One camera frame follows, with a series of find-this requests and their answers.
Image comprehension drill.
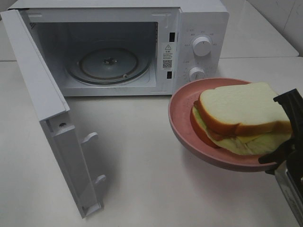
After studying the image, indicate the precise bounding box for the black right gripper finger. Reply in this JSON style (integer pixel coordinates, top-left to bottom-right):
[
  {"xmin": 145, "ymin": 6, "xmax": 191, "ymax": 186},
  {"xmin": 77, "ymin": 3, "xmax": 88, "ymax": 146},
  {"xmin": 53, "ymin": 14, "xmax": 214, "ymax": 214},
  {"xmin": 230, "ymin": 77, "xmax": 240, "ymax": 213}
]
[
  {"xmin": 258, "ymin": 141, "xmax": 295, "ymax": 164},
  {"xmin": 273, "ymin": 88, "xmax": 303, "ymax": 137}
]

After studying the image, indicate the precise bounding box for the toast sandwich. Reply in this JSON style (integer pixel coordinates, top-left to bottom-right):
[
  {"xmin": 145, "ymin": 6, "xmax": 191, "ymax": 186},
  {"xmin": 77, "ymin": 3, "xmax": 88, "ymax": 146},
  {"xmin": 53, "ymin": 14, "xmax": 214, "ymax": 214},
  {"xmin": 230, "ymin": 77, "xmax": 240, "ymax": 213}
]
[{"xmin": 190, "ymin": 82, "xmax": 293, "ymax": 155}]

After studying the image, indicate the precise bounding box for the white timer knob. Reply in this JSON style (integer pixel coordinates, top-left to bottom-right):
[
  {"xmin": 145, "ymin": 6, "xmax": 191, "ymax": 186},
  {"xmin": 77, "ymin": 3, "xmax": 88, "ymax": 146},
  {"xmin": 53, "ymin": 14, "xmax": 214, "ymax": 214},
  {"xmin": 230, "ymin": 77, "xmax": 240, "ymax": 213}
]
[{"xmin": 188, "ymin": 67, "xmax": 206, "ymax": 82}]

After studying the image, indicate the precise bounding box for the pink round plate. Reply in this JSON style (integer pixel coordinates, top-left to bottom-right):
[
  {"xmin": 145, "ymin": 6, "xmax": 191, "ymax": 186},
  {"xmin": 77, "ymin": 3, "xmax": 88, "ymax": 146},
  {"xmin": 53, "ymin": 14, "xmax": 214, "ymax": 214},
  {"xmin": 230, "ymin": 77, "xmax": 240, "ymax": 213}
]
[{"xmin": 168, "ymin": 78, "xmax": 277, "ymax": 172}]

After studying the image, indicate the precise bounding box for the white microwave door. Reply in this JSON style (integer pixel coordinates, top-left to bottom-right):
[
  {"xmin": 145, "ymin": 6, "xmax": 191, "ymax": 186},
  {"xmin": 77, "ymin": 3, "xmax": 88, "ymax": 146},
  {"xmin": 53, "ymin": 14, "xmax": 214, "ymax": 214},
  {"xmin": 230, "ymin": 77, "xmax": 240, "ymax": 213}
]
[{"xmin": 1, "ymin": 9, "xmax": 106, "ymax": 218}]

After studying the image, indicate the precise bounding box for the upper white power knob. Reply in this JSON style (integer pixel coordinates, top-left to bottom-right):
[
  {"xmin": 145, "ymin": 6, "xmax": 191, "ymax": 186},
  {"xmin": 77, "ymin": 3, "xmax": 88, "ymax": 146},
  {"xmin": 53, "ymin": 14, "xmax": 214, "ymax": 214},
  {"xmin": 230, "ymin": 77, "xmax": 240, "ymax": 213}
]
[{"xmin": 192, "ymin": 35, "xmax": 212, "ymax": 57}]

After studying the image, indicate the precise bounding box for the white warning label sticker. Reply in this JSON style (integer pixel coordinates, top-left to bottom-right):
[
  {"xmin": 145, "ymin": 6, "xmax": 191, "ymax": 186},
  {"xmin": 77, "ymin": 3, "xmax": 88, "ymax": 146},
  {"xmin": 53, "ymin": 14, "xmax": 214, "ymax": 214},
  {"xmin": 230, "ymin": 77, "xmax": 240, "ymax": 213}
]
[{"xmin": 161, "ymin": 42, "xmax": 176, "ymax": 70}]

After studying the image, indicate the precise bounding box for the white microwave oven body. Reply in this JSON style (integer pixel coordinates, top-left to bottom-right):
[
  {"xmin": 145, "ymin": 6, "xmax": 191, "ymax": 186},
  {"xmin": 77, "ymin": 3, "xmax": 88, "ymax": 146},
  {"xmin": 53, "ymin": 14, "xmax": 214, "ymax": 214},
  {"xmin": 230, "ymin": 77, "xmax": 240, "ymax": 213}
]
[{"xmin": 6, "ymin": 0, "xmax": 229, "ymax": 96}]

